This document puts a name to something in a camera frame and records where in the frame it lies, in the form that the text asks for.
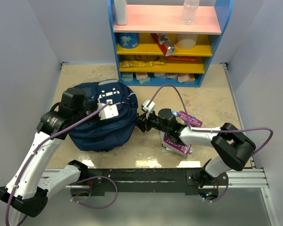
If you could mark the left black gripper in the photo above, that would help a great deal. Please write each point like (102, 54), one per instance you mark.
(93, 103)

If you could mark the white plastic tub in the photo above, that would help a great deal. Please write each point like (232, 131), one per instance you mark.
(186, 41)

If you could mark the red silver snack box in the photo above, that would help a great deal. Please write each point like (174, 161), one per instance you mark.
(164, 43)

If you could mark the clear plastic water bottle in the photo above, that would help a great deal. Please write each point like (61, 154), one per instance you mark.
(189, 11)

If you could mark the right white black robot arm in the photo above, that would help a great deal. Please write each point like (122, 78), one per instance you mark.
(233, 147)

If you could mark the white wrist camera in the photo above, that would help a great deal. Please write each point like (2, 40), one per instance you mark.
(110, 111)
(148, 106)

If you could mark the green sponge pack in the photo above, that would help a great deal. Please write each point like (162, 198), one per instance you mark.
(127, 76)

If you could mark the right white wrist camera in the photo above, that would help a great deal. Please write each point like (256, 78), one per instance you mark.
(148, 106)

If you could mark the blue round can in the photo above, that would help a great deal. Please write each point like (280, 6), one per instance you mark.
(128, 40)

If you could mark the white cylinder bottle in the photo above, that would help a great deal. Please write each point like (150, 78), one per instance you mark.
(121, 11)

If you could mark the blue shelf unit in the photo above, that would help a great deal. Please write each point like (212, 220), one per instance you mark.
(155, 48)

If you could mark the navy blue backpack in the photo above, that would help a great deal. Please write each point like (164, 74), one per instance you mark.
(104, 135)

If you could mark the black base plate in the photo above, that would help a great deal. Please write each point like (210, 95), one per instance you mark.
(156, 180)

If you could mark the aluminium frame rail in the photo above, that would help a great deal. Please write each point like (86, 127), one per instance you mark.
(248, 178)

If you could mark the orange flat box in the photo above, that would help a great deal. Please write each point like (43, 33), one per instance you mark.
(182, 58)

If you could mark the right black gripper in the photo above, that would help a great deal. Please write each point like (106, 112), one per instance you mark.
(143, 120)

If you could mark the stack of books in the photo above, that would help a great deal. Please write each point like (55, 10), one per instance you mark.
(168, 146)

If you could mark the orange pink sponge pack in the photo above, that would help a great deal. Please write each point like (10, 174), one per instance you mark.
(185, 77)

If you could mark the yellow snack bag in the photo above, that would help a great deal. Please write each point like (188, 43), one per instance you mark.
(139, 64)

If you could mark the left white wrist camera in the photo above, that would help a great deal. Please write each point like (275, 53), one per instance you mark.
(110, 111)

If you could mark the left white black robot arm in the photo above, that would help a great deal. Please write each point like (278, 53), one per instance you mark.
(27, 192)

